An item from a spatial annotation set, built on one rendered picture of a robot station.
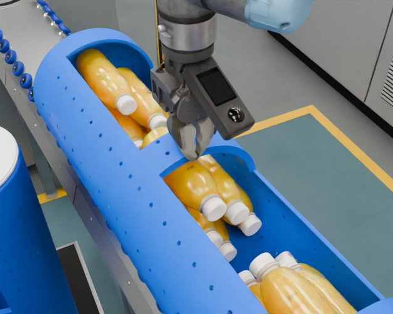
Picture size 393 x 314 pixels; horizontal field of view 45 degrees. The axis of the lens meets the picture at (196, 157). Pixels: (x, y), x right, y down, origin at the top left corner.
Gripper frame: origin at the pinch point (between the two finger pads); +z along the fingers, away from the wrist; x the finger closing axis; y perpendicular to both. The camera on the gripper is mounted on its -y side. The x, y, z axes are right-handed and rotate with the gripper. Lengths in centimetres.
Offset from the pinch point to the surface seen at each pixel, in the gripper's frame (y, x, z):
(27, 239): 32, 27, 40
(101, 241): 20.2, 13.2, 36.5
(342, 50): 112, -169, 93
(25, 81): 75, 11, 26
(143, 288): 1.3, 11.7, 31.2
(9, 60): 90, 11, 26
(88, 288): 56, 13, 108
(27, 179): 38, 22, 27
